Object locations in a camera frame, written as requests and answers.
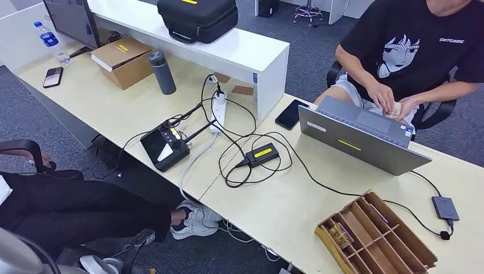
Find grey thermos bottle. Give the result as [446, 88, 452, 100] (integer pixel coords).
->
[147, 50, 178, 96]

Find wooden compartment tray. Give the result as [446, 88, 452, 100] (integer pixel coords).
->
[314, 190, 438, 274]

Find black remote controller with screen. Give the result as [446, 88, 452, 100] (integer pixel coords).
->
[140, 102, 218, 173]

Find grey laptop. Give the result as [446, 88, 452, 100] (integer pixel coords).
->
[297, 95, 433, 177]

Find person's right hand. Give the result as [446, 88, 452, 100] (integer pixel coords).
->
[366, 81, 396, 116]

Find clear water bottle blue label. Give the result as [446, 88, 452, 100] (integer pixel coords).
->
[33, 21, 72, 67]

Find cardboard box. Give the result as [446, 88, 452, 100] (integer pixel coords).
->
[90, 35, 155, 91]

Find black monitor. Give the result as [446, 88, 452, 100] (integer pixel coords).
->
[42, 0, 102, 59]

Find white desk partition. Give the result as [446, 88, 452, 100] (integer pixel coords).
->
[0, 3, 58, 72]

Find white power strip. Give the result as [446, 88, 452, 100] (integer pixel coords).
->
[209, 91, 228, 135]

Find black smartphone with reflective screen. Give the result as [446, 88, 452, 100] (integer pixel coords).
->
[42, 66, 64, 89]

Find person's left hand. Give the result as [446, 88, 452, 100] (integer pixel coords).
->
[397, 95, 422, 122]

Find long black cable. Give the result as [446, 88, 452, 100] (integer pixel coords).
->
[249, 131, 454, 241]

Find black chair base leg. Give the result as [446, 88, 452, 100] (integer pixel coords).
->
[110, 228, 156, 261]

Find white cabinet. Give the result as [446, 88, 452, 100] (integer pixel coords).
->
[281, 0, 375, 25]

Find stack of cards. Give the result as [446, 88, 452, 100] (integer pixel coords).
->
[385, 102, 403, 120]

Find looped black adapter cable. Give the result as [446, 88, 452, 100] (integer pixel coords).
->
[200, 74, 294, 189]

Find black computer tower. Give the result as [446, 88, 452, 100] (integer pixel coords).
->
[259, 0, 281, 18]

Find black office chair armrest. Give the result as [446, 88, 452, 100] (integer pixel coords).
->
[0, 139, 84, 180]

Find white desk shelf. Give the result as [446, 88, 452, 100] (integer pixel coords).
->
[87, 0, 291, 124]

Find chrome stool base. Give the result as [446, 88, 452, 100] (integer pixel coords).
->
[293, 0, 324, 27]

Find gold room key cards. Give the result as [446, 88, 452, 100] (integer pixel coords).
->
[328, 222, 354, 248]

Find black carry case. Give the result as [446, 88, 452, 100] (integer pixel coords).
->
[156, 0, 239, 45]

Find short black reader cable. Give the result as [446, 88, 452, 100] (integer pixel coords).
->
[410, 170, 442, 198]

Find black adapter with yellow label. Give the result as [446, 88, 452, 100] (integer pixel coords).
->
[245, 142, 280, 168]

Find black bag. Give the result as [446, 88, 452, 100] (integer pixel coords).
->
[92, 134, 140, 171]

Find seated person in black trousers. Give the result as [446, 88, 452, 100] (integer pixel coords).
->
[0, 151, 188, 260]

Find pale grey power strip cable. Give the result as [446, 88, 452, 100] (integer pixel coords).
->
[179, 133, 220, 201]

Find dark grey card reader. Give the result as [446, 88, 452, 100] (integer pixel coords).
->
[431, 196, 460, 221]

